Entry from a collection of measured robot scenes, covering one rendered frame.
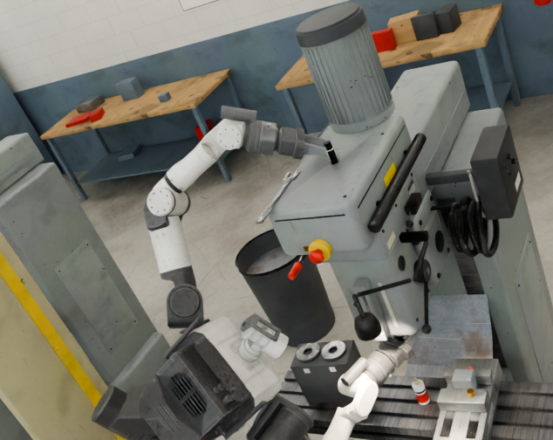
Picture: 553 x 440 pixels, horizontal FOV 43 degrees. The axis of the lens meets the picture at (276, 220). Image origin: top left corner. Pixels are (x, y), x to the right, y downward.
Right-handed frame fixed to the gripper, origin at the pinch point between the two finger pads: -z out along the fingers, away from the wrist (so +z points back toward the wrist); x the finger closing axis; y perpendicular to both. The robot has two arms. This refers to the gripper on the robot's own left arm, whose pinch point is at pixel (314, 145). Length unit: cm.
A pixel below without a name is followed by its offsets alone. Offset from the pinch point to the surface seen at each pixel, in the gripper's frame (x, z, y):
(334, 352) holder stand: -17, -24, -83
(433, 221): -15, -44, -25
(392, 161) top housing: -0.8, -22.5, -1.5
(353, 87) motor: -12.8, -9.1, 13.6
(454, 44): -342, -130, -46
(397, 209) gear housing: 3.4, -26.2, -13.7
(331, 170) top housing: 5.2, -5.4, -4.2
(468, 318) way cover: -26, -71, -67
